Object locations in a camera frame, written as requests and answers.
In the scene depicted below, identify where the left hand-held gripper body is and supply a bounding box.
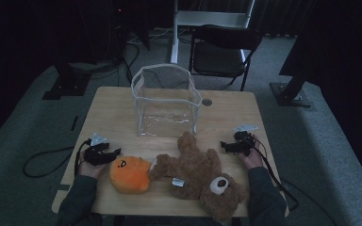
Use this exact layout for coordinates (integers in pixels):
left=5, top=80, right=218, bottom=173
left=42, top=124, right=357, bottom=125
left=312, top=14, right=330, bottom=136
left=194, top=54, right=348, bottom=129
left=84, top=132, right=111, bottom=167

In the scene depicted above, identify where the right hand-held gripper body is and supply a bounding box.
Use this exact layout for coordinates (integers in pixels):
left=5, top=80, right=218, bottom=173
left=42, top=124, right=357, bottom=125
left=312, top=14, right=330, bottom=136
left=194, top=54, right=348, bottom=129
left=233, top=123, right=260, bottom=157

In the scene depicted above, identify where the orange plush toy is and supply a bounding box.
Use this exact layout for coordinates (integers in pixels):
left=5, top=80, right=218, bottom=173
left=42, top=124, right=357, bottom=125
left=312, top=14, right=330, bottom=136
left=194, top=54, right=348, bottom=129
left=108, top=155, right=154, bottom=194

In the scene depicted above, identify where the brown teddy bear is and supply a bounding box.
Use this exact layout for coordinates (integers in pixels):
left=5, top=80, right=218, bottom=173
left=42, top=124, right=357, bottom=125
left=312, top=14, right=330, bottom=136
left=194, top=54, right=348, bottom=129
left=147, top=131, right=248, bottom=222

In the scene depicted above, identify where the clear plastic bag white trim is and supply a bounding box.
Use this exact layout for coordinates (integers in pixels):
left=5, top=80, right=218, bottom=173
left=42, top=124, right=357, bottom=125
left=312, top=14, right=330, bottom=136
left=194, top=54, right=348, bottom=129
left=130, top=63, right=203, bottom=137

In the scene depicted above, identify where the person's right hand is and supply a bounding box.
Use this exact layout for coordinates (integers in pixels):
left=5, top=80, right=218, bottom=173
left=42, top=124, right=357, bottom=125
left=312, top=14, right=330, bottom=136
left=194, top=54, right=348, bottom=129
left=237, top=135, right=265, bottom=171

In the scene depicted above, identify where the person's left hand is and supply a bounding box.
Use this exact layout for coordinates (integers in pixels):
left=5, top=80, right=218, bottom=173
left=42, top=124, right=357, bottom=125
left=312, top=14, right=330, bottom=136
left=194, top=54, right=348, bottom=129
left=76, top=152, right=108, bottom=181

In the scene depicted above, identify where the black tape strip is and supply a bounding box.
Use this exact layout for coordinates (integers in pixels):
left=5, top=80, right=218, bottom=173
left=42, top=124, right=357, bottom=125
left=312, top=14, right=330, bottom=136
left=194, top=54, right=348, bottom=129
left=70, top=115, right=80, bottom=132

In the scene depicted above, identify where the black stand with flat base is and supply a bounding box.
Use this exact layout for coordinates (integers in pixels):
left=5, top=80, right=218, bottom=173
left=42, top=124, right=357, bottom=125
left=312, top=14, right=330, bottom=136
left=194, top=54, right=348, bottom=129
left=269, top=31, right=316, bottom=108
left=41, top=61, right=92, bottom=101

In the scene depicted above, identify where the black folding chair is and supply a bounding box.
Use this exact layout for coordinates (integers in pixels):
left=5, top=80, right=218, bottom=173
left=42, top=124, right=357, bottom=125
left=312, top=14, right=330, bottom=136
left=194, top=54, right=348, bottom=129
left=188, top=24, right=264, bottom=92

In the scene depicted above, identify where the white metal stand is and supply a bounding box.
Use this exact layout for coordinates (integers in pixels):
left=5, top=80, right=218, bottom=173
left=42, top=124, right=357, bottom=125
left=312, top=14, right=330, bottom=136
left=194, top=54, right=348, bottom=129
left=170, top=0, right=256, bottom=66

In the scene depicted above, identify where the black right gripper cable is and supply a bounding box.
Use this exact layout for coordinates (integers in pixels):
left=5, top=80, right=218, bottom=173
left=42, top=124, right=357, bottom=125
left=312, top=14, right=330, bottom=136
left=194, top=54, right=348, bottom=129
left=244, top=137, right=300, bottom=212

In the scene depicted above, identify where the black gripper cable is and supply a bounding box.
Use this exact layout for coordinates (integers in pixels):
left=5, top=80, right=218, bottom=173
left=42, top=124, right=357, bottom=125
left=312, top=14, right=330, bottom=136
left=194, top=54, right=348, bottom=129
left=23, top=138, right=91, bottom=179
left=244, top=137, right=300, bottom=212

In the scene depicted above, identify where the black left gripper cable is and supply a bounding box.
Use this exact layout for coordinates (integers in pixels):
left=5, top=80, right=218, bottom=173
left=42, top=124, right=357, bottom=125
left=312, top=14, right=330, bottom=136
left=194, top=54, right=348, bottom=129
left=23, top=138, right=91, bottom=179

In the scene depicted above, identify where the black floor cable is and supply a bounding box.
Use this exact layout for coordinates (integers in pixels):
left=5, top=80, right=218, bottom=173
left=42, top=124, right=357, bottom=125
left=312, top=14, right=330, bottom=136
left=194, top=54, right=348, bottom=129
left=118, top=40, right=143, bottom=88

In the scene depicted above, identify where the white floor cable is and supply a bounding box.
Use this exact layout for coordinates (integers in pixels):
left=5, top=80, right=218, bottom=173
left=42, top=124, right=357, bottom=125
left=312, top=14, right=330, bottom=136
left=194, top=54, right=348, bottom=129
left=126, top=27, right=174, bottom=44

